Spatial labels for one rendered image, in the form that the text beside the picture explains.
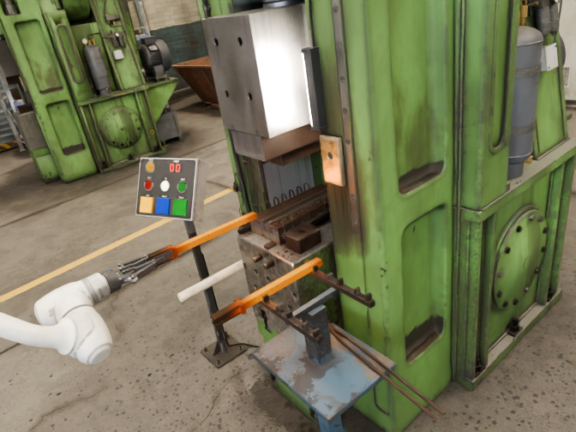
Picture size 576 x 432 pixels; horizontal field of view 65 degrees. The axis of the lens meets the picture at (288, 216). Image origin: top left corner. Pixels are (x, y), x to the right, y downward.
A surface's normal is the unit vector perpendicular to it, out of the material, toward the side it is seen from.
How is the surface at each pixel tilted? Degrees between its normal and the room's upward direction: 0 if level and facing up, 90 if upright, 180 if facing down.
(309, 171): 90
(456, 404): 0
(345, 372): 0
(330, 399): 0
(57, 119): 90
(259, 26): 90
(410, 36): 89
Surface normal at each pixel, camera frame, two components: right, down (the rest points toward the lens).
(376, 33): 0.63, 0.25
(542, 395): -0.15, -0.88
